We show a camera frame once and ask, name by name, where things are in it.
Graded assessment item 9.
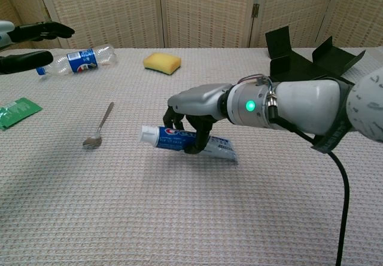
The blue white toothpaste tube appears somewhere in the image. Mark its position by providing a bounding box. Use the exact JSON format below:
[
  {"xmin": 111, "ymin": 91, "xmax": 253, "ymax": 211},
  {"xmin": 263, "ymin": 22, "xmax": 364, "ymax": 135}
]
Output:
[{"xmin": 138, "ymin": 124, "xmax": 239, "ymax": 166}]

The metal spoon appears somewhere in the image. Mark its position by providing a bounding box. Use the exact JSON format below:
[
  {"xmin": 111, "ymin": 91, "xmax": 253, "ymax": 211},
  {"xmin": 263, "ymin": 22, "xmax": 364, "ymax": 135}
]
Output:
[{"xmin": 83, "ymin": 102, "xmax": 115, "ymax": 151}]

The yellow sponge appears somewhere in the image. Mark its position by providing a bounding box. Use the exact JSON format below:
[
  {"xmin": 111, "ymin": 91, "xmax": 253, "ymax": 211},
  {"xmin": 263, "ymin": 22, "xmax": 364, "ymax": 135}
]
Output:
[{"xmin": 142, "ymin": 53, "xmax": 182, "ymax": 76}]

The white woven tablecloth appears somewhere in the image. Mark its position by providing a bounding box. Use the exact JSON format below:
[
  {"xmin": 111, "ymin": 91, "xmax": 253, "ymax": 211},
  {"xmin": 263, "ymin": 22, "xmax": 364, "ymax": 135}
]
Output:
[{"xmin": 0, "ymin": 47, "xmax": 383, "ymax": 266}]

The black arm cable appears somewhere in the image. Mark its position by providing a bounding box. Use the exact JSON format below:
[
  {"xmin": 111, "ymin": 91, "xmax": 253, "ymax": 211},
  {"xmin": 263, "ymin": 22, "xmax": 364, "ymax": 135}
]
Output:
[{"xmin": 268, "ymin": 104, "xmax": 351, "ymax": 266}]

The woven folding screen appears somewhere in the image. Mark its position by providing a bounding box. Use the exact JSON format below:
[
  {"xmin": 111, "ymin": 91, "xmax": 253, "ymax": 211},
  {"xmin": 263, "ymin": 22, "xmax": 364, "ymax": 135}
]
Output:
[{"xmin": 0, "ymin": 0, "xmax": 383, "ymax": 53}]

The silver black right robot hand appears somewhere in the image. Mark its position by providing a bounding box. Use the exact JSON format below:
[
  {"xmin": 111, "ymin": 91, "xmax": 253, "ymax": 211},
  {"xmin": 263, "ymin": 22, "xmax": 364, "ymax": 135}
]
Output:
[{"xmin": 162, "ymin": 82, "xmax": 234, "ymax": 155}]

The black unfolded cardboard box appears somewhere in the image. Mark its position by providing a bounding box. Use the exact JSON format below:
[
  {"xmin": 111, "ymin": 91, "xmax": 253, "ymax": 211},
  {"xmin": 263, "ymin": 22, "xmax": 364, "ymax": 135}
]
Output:
[{"xmin": 265, "ymin": 25, "xmax": 366, "ymax": 84}]

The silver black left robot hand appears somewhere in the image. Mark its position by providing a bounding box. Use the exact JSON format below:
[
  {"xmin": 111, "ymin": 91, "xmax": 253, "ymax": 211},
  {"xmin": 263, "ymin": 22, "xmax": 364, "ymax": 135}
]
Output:
[{"xmin": 0, "ymin": 20, "xmax": 75, "ymax": 75}]

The green foil packet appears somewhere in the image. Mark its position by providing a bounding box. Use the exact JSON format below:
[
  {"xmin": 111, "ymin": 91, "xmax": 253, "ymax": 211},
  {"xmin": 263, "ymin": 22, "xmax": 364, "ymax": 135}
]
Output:
[{"xmin": 0, "ymin": 97, "xmax": 43, "ymax": 132}]

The clear bottle with blue label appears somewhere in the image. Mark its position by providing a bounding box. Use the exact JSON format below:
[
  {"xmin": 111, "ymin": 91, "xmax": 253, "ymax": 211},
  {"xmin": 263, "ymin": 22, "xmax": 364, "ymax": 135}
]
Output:
[{"xmin": 36, "ymin": 44, "xmax": 117, "ymax": 76}]

